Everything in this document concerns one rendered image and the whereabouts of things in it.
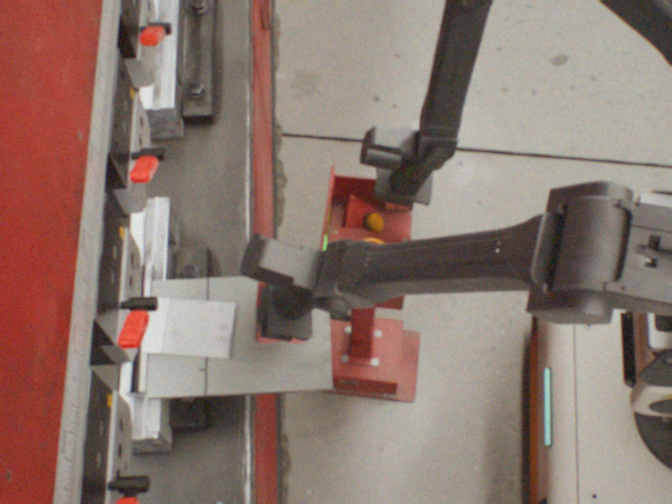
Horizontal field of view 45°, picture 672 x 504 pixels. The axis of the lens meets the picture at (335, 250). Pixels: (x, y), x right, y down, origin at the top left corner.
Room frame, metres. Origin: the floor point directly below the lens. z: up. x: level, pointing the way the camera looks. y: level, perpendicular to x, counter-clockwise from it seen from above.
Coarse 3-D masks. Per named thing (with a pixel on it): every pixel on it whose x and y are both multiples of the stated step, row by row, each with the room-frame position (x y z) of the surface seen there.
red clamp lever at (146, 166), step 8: (136, 152) 0.54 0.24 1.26; (144, 152) 0.54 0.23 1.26; (152, 152) 0.54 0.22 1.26; (160, 152) 0.54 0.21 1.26; (144, 160) 0.51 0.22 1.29; (152, 160) 0.51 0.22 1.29; (160, 160) 0.53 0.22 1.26; (136, 168) 0.49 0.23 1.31; (144, 168) 0.49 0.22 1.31; (152, 168) 0.50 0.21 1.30; (136, 176) 0.48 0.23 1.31; (144, 176) 0.47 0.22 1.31; (152, 176) 0.48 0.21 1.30
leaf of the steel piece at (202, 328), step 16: (176, 304) 0.44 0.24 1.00; (192, 304) 0.44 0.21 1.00; (208, 304) 0.44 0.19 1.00; (224, 304) 0.44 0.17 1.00; (176, 320) 0.42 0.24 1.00; (192, 320) 0.41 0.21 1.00; (208, 320) 0.41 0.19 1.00; (224, 320) 0.41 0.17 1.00; (176, 336) 0.39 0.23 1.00; (192, 336) 0.39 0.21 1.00; (208, 336) 0.39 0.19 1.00; (224, 336) 0.39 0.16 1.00; (176, 352) 0.37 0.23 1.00; (192, 352) 0.37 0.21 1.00; (208, 352) 0.37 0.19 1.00; (224, 352) 0.36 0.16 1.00
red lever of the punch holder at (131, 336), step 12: (132, 300) 0.34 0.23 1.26; (144, 300) 0.34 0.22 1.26; (156, 300) 0.34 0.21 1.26; (132, 312) 0.32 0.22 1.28; (144, 312) 0.32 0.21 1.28; (132, 324) 0.30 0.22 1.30; (144, 324) 0.30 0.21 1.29; (120, 336) 0.28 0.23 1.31; (132, 336) 0.28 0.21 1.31; (132, 348) 0.27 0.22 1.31
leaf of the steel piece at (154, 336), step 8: (160, 304) 0.44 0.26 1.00; (168, 304) 0.44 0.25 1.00; (152, 312) 0.43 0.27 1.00; (160, 312) 0.43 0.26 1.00; (168, 312) 0.43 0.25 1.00; (152, 320) 0.42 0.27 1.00; (160, 320) 0.42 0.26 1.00; (152, 328) 0.40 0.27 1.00; (160, 328) 0.40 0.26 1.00; (144, 336) 0.39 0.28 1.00; (152, 336) 0.39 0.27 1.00; (160, 336) 0.39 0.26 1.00; (144, 344) 0.38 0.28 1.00; (152, 344) 0.38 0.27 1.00; (160, 344) 0.38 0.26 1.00; (152, 352) 0.37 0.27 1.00; (160, 352) 0.37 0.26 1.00
